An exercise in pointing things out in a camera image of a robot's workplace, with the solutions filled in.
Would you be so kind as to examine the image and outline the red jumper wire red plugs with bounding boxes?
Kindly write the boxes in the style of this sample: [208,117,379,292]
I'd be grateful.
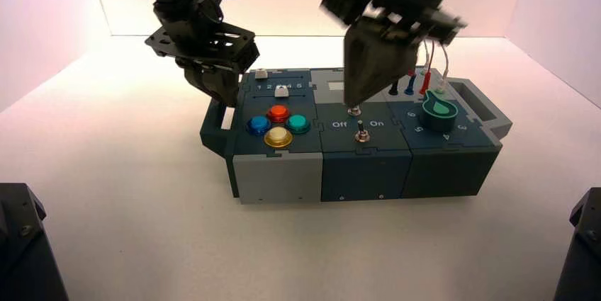
[407,67,432,96]

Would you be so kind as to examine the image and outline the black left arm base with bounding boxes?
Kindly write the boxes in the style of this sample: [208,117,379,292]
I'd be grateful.
[0,183,69,301]

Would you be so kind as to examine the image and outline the green round push button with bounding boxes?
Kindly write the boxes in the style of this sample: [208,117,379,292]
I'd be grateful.
[285,115,312,135]

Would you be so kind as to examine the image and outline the red round push button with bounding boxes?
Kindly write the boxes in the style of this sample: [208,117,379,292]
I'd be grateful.
[266,105,292,124]

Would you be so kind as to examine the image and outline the dark teal grey control box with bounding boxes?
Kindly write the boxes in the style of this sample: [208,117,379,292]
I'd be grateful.
[199,67,513,205]

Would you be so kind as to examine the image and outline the green rotary dial knob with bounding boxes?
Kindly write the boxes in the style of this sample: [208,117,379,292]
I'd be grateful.
[421,90,459,132]

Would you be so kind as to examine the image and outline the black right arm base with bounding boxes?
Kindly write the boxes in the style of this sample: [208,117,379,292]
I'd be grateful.
[554,187,601,301]

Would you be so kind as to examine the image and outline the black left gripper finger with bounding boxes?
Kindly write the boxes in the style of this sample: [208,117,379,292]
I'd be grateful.
[208,67,244,109]
[176,57,223,99]

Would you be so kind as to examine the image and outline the white jumper wire green plugs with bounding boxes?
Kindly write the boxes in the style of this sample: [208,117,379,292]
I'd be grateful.
[419,38,451,95]

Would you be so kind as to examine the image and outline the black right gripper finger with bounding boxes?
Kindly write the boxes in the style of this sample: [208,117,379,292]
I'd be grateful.
[343,18,382,108]
[356,22,420,105]

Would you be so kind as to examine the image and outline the yellow round push button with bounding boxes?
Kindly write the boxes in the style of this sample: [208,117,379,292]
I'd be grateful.
[263,127,294,149]

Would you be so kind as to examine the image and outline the blue round push button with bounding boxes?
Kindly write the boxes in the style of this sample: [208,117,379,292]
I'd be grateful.
[246,117,272,137]

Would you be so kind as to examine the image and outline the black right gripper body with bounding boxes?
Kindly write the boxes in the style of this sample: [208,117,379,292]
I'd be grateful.
[320,0,467,47]

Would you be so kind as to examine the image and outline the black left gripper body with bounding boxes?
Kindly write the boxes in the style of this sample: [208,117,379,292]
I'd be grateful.
[145,21,261,76]

